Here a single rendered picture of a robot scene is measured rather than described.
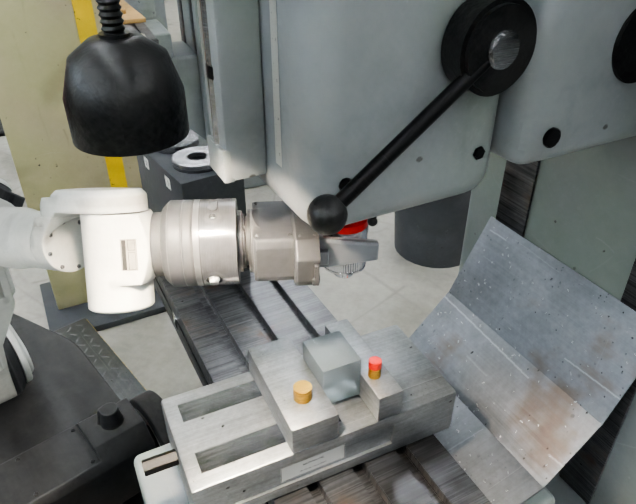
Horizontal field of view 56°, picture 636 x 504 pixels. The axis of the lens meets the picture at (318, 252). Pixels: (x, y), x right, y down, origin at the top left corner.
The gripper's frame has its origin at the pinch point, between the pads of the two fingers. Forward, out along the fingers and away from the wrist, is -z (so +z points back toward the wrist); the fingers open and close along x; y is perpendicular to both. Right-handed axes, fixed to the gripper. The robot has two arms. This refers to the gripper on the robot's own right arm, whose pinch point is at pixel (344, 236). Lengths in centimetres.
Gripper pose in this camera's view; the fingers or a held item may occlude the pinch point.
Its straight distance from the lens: 62.4
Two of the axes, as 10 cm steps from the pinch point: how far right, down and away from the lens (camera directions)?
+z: -9.9, 0.4, -0.9
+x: -1.0, -5.5, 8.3
